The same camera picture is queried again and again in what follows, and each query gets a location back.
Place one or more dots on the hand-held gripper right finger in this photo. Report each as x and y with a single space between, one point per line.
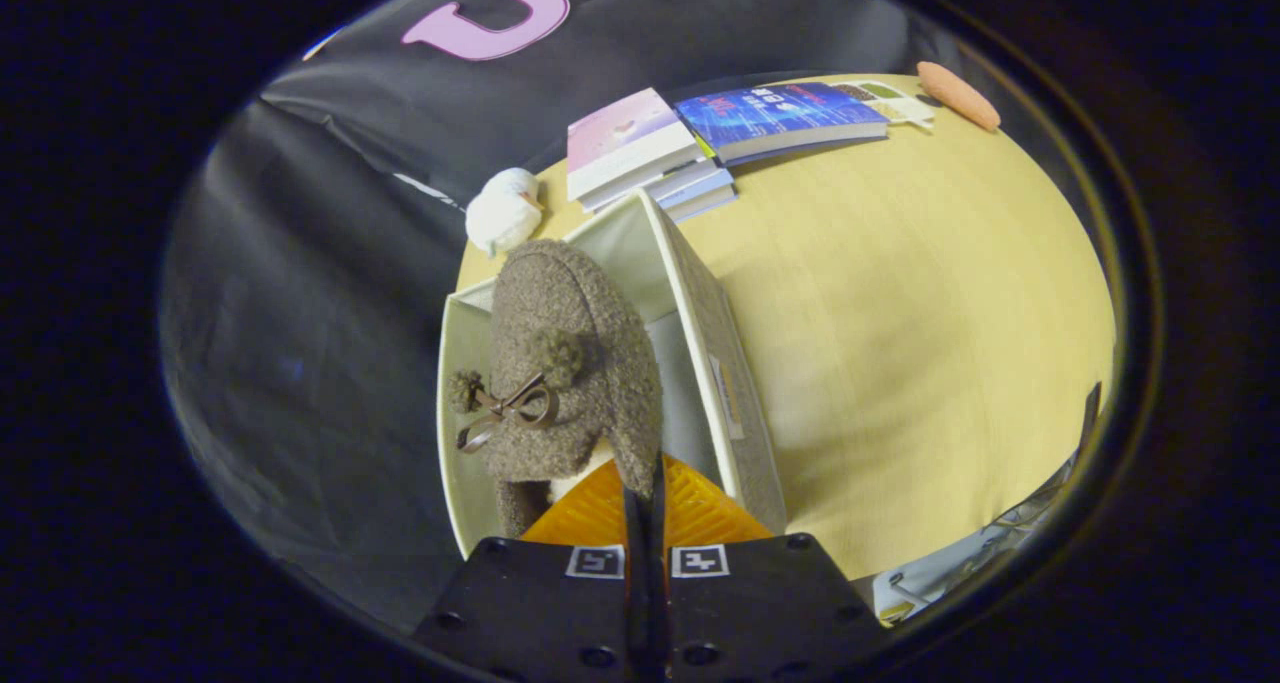
760 613

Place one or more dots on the white plush toy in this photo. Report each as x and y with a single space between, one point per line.
503 213

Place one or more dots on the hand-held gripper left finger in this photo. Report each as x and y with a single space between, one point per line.
540 613

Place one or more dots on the white-paged book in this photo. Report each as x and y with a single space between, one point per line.
690 176

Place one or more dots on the orange oblong toy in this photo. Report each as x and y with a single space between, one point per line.
958 95

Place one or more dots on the pale blue book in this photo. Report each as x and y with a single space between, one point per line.
705 198

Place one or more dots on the brown fuzzy slipper shoe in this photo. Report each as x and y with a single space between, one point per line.
570 313

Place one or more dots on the black backdrop cloth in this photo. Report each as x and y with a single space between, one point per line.
330 313

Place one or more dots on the pink cover book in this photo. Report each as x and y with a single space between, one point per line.
625 133

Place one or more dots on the beige fabric storage box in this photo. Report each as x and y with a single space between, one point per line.
725 393

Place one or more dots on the white card with coloured patches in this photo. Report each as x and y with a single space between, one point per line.
895 103

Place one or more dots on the blue cover book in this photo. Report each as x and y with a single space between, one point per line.
780 113

